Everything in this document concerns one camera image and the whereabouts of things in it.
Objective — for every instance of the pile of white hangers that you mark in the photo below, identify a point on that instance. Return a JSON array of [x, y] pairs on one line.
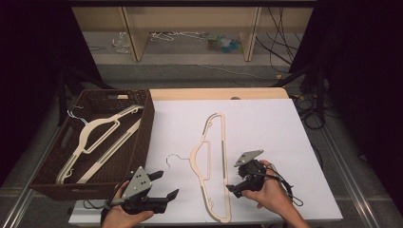
[[164, 36]]

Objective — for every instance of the black curtain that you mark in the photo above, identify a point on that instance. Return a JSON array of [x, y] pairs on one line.
[[364, 63], [25, 63]]

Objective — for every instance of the aluminium floor rail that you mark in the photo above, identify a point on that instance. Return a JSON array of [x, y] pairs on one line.
[[17, 202], [353, 190]]

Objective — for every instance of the brown wicker basket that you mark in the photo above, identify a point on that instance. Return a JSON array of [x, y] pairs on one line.
[[126, 164]]

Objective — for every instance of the person's left hand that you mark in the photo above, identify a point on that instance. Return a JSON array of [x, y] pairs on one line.
[[126, 220]]

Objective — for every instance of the beige wooden shelf unit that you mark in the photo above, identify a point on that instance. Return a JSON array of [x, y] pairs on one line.
[[190, 19]]

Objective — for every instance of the black metal stand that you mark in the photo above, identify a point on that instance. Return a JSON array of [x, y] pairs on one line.
[[294, 76], [61, 95]]

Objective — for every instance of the pile of colourful plastic clips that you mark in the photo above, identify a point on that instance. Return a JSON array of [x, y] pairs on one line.
[[225, 44]]

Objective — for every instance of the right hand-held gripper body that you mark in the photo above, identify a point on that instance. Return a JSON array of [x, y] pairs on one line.
[[250, 156]]

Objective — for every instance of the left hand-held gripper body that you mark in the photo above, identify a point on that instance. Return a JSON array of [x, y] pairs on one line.
[[138, 183]]

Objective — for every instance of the cream plastic clothes hanger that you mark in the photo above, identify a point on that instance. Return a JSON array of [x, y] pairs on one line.
[[83, 136], [224, 190], [107, 154]]

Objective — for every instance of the person's right hand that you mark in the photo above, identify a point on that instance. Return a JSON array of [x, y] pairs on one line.
[[274, 196]]

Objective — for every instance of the clear plastic hangers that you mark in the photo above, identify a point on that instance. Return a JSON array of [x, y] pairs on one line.
[[122, 42]]

